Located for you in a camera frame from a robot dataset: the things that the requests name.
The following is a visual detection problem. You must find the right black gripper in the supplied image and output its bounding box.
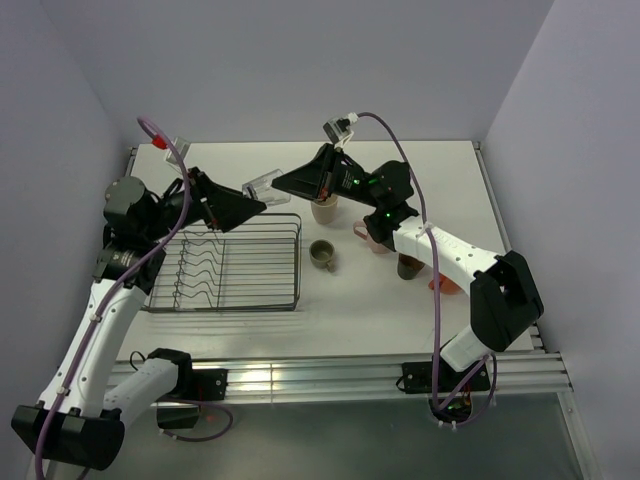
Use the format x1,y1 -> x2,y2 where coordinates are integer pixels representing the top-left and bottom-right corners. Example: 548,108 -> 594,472
272,143 -> 384,209

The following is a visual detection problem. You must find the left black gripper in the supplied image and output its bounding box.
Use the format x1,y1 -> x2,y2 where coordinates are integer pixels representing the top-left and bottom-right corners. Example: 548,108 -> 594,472
142,167 -> 265,242

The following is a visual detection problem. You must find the beige tumbler cup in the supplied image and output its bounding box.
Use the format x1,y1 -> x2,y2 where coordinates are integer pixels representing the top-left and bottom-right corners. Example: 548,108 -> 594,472
311,195 -> 338,225

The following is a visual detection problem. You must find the clear glass cup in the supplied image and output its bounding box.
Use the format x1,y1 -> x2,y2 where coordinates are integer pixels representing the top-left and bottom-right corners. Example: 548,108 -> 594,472
242,169 -> 291,207

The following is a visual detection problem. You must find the pink mug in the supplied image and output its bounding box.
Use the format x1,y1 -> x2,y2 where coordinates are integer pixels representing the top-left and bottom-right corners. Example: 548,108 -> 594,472
352,220 -> 391,255

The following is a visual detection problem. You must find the orange mug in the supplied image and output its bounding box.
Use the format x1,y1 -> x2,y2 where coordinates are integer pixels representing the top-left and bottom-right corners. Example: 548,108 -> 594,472
429,273 -> 462,295

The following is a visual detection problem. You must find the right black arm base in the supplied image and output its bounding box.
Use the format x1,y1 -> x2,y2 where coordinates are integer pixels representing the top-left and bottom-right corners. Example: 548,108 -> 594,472
395,360 -> 491,394

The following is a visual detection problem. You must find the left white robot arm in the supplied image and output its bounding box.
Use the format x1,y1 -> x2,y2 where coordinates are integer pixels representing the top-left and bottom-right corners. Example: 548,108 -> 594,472
11,167 -> 267,478

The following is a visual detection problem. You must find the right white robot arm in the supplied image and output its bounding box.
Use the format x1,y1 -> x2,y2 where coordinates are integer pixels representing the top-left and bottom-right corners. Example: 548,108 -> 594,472
272,144 -> 544,390

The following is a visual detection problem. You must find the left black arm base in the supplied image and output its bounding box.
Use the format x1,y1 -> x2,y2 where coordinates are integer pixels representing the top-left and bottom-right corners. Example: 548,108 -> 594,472
174,368 -> 228,401

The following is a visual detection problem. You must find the grey-green small mug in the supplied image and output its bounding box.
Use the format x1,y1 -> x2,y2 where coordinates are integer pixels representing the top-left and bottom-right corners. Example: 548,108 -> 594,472
309,239 -> 336,272

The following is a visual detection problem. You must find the dark grey mug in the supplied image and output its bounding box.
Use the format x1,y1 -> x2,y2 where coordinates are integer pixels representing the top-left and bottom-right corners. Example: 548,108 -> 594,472
397,254 -> 425,281

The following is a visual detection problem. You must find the black box under table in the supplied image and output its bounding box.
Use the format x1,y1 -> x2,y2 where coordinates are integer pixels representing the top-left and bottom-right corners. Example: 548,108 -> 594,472
156,405 -> 200,431

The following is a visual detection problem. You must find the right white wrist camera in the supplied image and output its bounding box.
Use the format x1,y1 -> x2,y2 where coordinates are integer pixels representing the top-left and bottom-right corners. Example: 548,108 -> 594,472
323,112 -> 359,149

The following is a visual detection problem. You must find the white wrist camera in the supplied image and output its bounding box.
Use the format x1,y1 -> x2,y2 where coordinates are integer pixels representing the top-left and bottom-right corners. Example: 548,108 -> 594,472
151,135 -> 191,169
323,112 -> 359,149

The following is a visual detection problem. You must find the grey wire dish rack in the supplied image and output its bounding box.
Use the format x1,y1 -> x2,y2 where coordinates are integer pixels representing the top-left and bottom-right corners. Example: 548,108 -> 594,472
143,213 -> 302,314

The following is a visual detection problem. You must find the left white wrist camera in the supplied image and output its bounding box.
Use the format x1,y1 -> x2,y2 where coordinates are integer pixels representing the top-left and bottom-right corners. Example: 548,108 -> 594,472
151,135 -> 191,169

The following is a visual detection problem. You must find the aluminium table rail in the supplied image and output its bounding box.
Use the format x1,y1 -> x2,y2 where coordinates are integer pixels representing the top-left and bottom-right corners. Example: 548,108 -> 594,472
107,349 -> 574,404

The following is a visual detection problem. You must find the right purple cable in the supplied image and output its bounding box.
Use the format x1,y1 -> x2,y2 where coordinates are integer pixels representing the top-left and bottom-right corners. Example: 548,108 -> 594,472
357,111 -> 499,427

